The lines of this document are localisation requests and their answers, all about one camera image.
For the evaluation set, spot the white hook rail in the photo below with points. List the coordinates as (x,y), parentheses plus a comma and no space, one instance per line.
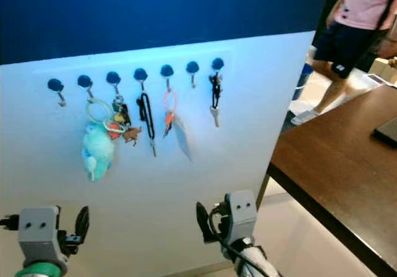
(69,72)

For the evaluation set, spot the round blue wall hook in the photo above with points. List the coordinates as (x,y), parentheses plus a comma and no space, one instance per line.
(140,74)
(217,63)
(113,78)
(166,70)
(85,81)
(55,85)
(192,67)

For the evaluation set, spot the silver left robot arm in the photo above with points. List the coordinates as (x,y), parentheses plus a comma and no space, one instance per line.
(40,271)

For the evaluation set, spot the dark brown wooden table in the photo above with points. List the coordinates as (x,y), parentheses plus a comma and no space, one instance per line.
(335,165)

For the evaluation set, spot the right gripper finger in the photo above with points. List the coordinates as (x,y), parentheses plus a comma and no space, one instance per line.
(204,221)

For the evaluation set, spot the person in pink shirt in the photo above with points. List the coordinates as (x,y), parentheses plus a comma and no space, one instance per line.
(341,48)

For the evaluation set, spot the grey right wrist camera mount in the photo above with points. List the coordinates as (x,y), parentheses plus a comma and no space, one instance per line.
(242,215)

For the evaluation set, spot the blue bucket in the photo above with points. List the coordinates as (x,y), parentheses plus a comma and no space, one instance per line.
(302,79)

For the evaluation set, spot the black smartphone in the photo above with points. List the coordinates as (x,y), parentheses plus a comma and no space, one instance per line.
(388,132)

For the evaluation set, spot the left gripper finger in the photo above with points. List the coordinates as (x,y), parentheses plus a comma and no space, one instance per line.
(82,221)

